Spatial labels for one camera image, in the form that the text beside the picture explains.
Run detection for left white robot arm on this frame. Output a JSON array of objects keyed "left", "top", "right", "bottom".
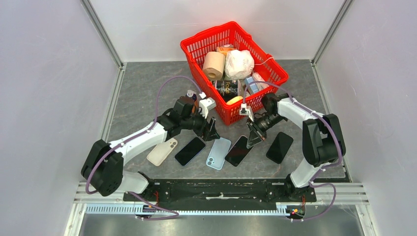
[{"left": 81, "top": 96, "right": 220, "bottom": 201}]

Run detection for yellow sponge in basket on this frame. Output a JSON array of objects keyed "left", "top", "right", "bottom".
[{"left": 226, "top": 96, "right": 243, "bottom": 106}]

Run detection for aluminium frame rail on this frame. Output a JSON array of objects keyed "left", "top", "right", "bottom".
[
  {"left": 80, "top": 0, "right": 124, "bottom": 69},
  {"left": 311, "top": 0, "right": 354, "bottom": 66}
]

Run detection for orange box in basket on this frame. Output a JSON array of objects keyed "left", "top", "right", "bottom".
[{"left": 216, "top": 44, "right": 235, "bottom": 57}]

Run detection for white toothed cable rail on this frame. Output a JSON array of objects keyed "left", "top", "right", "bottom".
[{"left": 85, "top": 202, "right": 294, "bottom": 216}]

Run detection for blue box in basket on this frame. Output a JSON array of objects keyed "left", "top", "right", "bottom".
[{"left": 243, "top": 76, "right": 259, "bottom": 94}]

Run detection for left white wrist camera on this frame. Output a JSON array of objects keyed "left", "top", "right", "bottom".
[{"left": 199, "top": 92, "right": 216, "bottom": 118}]

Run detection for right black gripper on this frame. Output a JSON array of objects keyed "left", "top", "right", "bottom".
[{"left": 246, "top": 112, "right": 286, "bottom": 148}]

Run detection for orange label blue pump bottle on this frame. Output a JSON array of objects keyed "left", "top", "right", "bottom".
[{"left": 186, "top": 89, "right": 197, "bottom": 102}]

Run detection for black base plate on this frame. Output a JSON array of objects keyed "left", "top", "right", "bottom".
[{"left": 140, "top": 178, "right": 317, "bottom": 211}]

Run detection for blue phone with black screen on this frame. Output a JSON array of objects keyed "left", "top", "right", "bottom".
[{"left": 174, "top": 137, "right": 206, "bottom": 166}]

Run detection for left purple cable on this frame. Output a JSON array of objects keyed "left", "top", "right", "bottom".
[{"left": 85, "top": 76, "right": 207, "bottom": 221}]

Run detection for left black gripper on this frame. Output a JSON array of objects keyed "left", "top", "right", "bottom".
[{"left": 180, "top": 106, "right": 220, "bottom": 142}]

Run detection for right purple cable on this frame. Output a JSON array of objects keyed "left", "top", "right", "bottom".
[{"left": 242, "top": 81, "right": 344, "bottom": 222}]

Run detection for purple cable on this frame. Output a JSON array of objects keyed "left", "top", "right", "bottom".
[
  {"left": 85, "top": 76, "right": 207, "bottom": 221},
  {"left": 242, "top": 81, "right": 344, "bottom": 222}
]

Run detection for aluminium frame rail left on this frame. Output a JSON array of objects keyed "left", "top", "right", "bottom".
[{"left": 80, "top": 0, "right": 124, "bottom": 69}]

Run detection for black packet in basket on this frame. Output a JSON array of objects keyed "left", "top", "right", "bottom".
[{"left": 213, "top": 80, "right": 239, "bottom": 102}]

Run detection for black phone from blue case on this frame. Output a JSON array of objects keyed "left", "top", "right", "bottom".
[{"left": 225, "top": 136, "right": 252, "bottom": 167}]

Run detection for beige toilet paper roll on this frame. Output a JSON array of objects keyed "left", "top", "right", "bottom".
[{"left": 202, "top": 52, "right": 226, "bottom": 81}]

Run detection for aluminium frame rail right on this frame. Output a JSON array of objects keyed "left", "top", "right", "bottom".
[{"left": 311, "top": 0, "right": 354, "bottom": 66}]

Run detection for white plastic bag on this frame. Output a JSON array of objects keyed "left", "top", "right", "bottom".
[{"left": 224, "top": 50, "right": 255, "bottom": 80}]

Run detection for red plastic basket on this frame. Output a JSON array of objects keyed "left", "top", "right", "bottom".
[{"left": 180, "top": 21, "right": 289, "bottom": 125}]

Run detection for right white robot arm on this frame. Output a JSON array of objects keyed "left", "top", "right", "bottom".
[{"left": 239, "top": 93, "right": 346, "bottom": 201}]

